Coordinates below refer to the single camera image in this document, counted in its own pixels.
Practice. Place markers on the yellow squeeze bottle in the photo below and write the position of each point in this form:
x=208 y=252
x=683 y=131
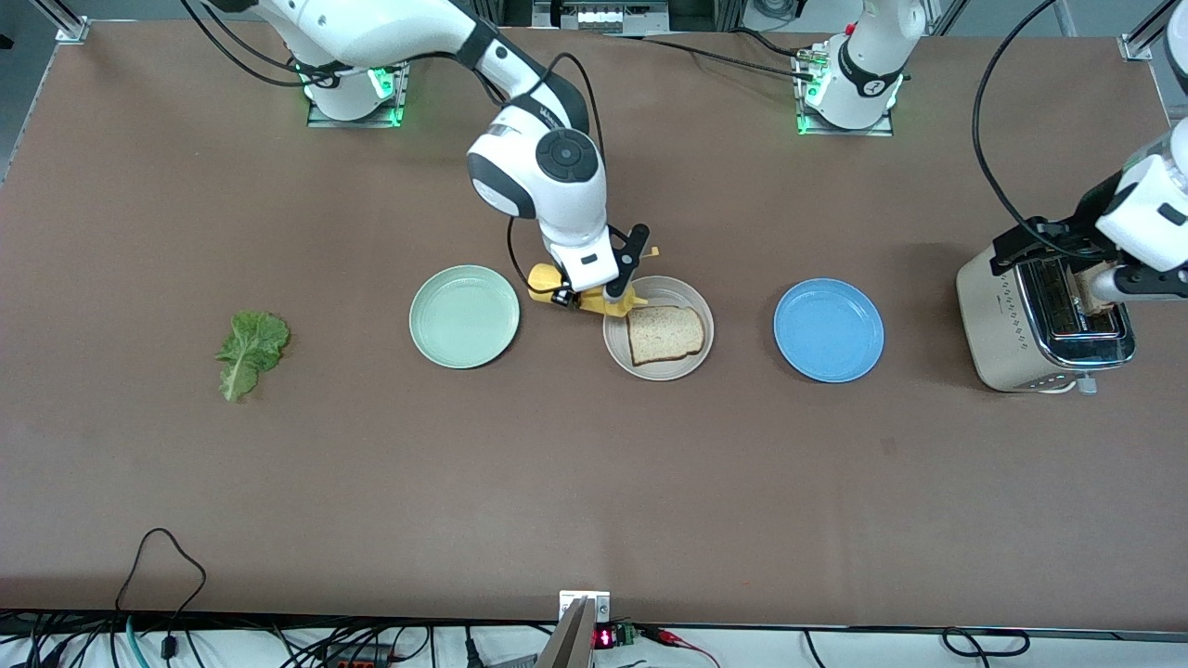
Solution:
x=543 y=278

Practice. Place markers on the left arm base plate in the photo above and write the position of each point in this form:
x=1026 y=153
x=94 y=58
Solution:
x=845 y=132

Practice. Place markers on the green lettuce leaf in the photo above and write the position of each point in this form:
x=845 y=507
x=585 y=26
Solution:
x=251 y=348

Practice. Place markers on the blue plate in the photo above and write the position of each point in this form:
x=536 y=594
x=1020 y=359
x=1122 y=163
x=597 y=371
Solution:
x=829 y=330

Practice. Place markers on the red LED display module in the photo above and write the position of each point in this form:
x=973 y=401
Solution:
x=605 y=637

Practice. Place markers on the aluminium camera mount post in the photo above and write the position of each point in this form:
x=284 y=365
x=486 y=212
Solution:
x=568 y=645

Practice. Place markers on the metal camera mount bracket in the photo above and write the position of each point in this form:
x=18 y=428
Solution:
x=568 y=598

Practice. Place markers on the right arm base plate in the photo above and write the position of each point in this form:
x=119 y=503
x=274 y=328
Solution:
x=353 y=122

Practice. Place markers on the grey background control box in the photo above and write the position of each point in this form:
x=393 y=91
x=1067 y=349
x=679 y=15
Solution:
x=599 y=17

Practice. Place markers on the aluminium corner post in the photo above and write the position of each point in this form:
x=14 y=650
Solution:
x=72 y=32
x=1137 y=44

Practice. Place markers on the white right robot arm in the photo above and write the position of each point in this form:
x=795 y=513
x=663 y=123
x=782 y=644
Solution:
x=575 y=209

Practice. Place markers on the beige toaster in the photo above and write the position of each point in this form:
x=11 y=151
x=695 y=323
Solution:
x=998 y=325

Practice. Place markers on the brown bread slice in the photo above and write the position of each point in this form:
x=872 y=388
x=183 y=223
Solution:
x=664 y=334

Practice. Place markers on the toasted bread slice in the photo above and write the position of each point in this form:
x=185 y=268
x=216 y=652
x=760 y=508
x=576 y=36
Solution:
x=1100 y=288

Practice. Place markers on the beige plate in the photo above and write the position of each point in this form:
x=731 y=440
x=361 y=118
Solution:
x=664 y=371

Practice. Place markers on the mint green plate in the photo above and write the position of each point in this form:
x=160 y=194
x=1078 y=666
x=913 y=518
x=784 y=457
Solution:
x=464 y=315

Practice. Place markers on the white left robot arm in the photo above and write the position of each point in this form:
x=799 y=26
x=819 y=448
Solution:
x=1151 y=213

